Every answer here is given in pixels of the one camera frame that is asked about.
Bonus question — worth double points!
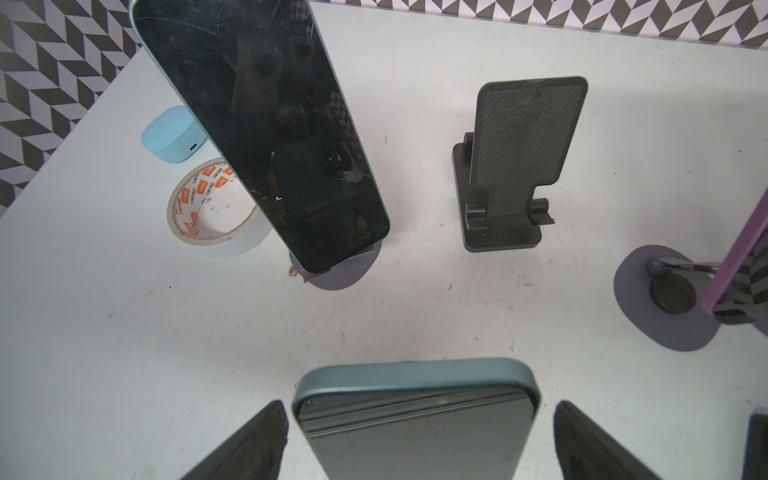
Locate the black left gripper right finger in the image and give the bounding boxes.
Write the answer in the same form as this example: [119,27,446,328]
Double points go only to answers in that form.
[554,401,660,480]

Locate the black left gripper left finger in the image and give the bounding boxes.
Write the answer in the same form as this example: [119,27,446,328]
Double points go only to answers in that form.
[183,400,289,480]

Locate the purple round stand purple phone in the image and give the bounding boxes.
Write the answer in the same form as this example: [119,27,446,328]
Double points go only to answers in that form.
[613,245,720,352]

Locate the purple round stand back left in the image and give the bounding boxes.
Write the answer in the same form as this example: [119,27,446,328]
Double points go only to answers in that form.
[289,242,382,291]

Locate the purple phone on stand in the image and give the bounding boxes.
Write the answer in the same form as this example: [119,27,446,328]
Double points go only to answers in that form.
[701,193,767,325]

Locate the clear packing tape roll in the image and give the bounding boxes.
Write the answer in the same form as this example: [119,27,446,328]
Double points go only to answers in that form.
[166,158,272,258]

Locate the light blue earbuds case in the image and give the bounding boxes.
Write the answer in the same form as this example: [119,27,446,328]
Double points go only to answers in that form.
[140,105,207,164]

